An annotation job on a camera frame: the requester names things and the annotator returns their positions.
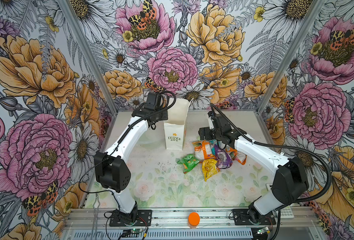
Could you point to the orange snack packet right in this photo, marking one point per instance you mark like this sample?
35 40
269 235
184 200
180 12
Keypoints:
236 155

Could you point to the aluminium corner post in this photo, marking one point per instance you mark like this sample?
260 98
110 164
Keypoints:
304 28
77 31

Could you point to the white calculator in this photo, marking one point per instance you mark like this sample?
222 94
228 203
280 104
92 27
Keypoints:
287 213

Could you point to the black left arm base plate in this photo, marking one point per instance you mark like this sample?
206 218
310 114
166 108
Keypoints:
137 218

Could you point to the aluminium left corner post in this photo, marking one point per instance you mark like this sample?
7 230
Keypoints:
77 31

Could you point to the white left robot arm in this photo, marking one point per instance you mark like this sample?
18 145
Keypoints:
111 170

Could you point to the aluminium right corner post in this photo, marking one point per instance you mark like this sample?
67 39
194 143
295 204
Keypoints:
304 28

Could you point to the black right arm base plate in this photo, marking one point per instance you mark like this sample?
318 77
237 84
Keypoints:
248 217

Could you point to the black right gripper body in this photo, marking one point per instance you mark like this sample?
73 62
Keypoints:
211 134

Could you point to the orange snack packet left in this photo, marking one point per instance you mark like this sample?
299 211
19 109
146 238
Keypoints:
204 149

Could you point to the purple Fox's berries packet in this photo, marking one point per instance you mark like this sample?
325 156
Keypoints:
224 160

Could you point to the orange snack packet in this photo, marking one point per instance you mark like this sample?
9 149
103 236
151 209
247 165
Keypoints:
236 155
204 149

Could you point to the green snack packet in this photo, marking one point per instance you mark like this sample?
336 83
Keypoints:
189 162

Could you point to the yellow snack packet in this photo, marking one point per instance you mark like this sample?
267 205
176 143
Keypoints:
209 168

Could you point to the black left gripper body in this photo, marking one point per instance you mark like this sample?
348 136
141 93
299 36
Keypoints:
162 116

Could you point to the white paper bag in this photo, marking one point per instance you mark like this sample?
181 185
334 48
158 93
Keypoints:
175 125

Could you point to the orange round button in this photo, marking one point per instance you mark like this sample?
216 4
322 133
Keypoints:
193 219

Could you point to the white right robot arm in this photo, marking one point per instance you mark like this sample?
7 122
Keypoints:
290 179

